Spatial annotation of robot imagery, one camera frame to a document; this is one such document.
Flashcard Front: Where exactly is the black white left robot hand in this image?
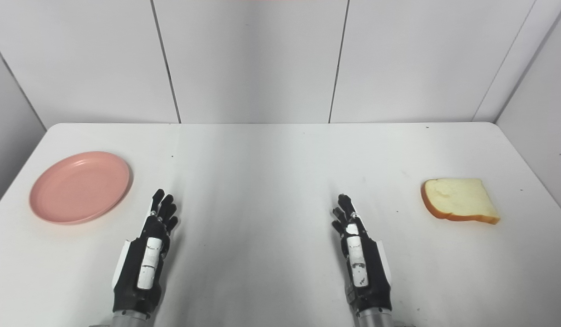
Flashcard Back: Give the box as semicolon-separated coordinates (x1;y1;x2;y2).
112;188;179;319

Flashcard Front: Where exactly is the pink round plate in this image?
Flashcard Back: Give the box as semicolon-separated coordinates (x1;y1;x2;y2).
29;151;132;225

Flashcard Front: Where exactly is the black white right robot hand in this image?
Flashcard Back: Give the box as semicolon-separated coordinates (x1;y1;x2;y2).
331;194;394;317

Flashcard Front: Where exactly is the slice of bread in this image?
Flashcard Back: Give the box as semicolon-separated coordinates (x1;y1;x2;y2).
420;178;501;225

